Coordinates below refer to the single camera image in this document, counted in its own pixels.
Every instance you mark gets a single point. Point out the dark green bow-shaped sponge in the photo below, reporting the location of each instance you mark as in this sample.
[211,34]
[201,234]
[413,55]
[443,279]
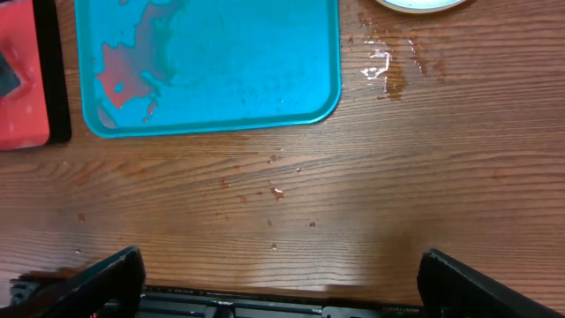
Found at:
[9,79]

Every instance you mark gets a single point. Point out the light blue plate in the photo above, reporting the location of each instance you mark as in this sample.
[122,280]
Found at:
[420,6]

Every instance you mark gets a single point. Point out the teal plastic serving tray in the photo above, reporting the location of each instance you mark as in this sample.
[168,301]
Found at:
[156,68]

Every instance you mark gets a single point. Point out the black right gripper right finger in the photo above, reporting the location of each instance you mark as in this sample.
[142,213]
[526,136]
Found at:
[449,288]

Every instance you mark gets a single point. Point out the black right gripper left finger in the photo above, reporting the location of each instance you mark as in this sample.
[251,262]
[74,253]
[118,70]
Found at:
[109,288]

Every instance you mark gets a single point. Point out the dark brown tray of red water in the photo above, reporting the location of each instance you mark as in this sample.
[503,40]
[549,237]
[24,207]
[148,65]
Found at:
[37,113]

